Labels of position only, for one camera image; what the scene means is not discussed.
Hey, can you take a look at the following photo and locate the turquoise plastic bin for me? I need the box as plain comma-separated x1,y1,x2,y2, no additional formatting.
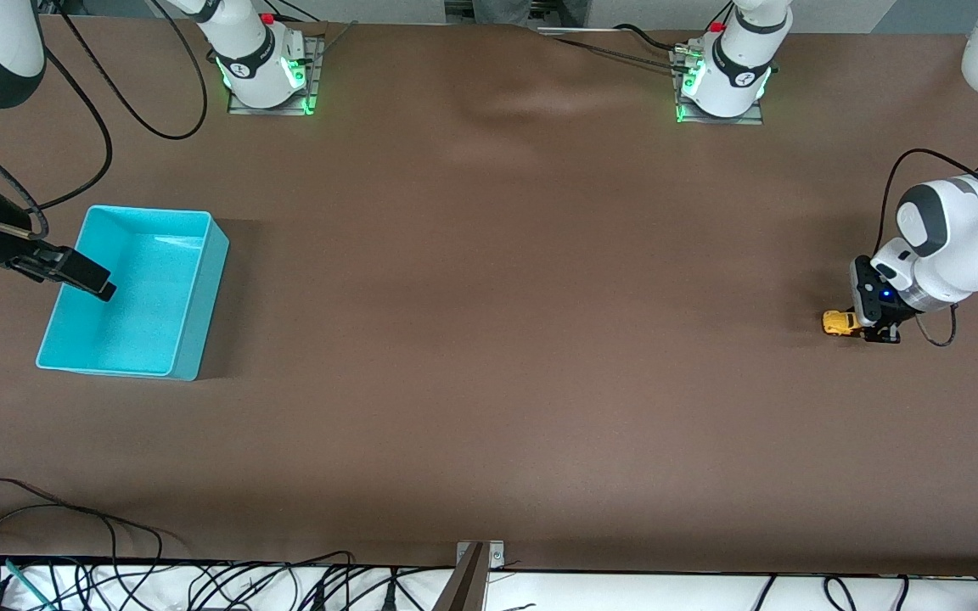
36,205,231,382

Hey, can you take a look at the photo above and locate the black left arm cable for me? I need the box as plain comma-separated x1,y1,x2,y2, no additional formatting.
878,47,978,347

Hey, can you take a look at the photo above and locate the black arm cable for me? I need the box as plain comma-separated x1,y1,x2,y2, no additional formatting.
878,47,978,347
0,0,209,240

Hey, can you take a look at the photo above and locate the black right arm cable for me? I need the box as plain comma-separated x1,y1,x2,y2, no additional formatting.
0,0,209,240

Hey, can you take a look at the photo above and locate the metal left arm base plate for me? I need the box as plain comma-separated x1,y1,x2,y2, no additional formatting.
672,47,767,126

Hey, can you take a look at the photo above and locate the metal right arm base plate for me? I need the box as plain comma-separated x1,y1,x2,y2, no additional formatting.
228,34,325,116

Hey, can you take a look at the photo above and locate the grey braided cable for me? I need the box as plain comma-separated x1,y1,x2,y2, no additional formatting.
537,30,687,74

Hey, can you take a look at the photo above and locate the small metal edge bracket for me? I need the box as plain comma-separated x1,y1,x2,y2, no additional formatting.
455,541,507,571

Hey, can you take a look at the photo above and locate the aluminium frame rail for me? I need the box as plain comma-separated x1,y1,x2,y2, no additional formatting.
445,0,585,20

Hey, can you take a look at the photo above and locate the grey metal post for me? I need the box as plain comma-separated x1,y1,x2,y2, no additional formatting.
431,543,488,611

